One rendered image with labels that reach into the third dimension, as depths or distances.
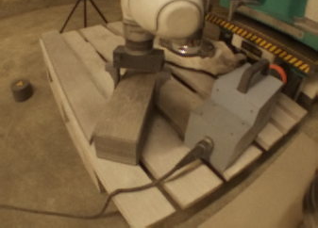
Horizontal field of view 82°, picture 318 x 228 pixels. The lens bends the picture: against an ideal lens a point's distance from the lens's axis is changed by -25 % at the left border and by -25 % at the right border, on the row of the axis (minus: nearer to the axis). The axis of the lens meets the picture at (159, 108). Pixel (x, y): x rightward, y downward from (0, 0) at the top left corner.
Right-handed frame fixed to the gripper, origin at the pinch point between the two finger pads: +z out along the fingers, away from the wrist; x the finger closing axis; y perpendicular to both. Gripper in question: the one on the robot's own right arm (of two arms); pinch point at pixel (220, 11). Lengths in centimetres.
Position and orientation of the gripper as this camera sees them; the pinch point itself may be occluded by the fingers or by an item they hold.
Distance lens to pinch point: 106.9
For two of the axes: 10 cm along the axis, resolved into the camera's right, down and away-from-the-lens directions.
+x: -5.8, -5.4, 6.1
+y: 8.1, -3.0, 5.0
